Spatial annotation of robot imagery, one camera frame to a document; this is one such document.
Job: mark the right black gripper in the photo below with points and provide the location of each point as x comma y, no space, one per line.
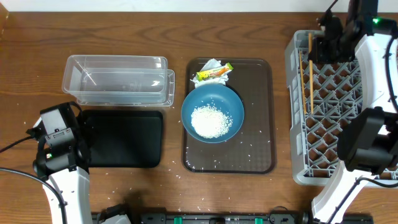
318,54

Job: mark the wooden chopstick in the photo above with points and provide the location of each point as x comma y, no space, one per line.
302,83
310,87

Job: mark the white tissue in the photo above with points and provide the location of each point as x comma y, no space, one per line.
212,63

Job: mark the yellow green snack wrapper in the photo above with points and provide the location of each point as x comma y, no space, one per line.
214,72

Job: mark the dark blue bowl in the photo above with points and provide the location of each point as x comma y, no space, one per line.
220,96

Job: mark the white rice pile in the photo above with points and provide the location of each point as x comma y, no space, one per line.
210,122

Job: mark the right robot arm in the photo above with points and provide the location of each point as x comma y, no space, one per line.
368,145

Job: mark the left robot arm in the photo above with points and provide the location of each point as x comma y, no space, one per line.
62,162

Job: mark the grey dishwasher rack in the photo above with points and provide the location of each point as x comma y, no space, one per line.
340,92

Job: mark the brown serving tray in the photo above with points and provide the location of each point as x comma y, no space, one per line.
252,149

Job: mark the black tray bin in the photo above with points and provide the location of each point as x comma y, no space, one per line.
124,138

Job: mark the clear plastic bin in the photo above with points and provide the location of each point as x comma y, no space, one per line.
119,80

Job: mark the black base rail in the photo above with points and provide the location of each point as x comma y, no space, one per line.
278,215

